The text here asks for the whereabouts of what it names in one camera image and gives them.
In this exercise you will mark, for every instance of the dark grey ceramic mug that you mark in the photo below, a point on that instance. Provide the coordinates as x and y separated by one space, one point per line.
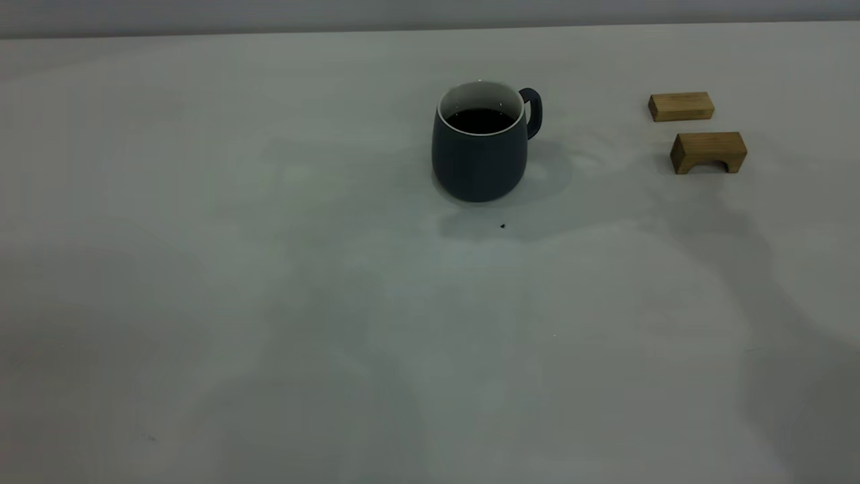
480 165

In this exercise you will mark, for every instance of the flat rectangular wooden block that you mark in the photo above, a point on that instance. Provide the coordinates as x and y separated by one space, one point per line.
680 107

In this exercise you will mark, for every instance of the arched wooden block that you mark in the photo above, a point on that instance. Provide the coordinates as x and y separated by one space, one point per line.
705 144

